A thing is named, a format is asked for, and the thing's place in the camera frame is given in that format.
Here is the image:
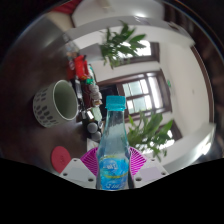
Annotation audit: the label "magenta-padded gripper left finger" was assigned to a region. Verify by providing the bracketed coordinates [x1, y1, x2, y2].
[59, 147, 99, 189]

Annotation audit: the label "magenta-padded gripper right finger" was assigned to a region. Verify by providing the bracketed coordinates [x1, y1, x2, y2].
[127, 146, 170, 190]

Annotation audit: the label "clear blue-capped drink bottle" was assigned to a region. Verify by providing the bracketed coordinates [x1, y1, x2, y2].
[95, 94, 131, 191]

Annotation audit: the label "flat round red coaster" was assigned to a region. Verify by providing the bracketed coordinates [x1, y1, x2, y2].
[50, 145, 72, 174]

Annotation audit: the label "printed magazine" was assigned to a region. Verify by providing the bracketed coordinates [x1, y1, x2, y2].
[85, 138, 99, 152]

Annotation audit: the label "large potted green plant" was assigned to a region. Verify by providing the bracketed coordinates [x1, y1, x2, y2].
[126, 111, 175, 163]

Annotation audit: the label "dark-framed window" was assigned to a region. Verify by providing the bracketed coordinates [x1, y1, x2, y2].
[159, 119, 183, 151]
[126, 41, 160, 66]

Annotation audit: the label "grey headphones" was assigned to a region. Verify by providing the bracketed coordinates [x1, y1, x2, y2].
[87, 121, 103, 143]

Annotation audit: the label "grey patterned ceramic cup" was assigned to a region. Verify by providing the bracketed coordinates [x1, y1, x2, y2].
[32, 79, 80, 129]

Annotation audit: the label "dark wooden double door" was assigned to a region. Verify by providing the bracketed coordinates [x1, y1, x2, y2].
[96, 69, 174, 122]

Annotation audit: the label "black chair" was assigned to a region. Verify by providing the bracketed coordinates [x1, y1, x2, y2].
[98, 84, 118, 101]

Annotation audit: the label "small potted green plant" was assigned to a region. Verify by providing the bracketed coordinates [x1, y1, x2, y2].
[99, 21, 148, 69]

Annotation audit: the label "red carpeted staircase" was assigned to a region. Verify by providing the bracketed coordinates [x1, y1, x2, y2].
[51, 0, 83, 15]

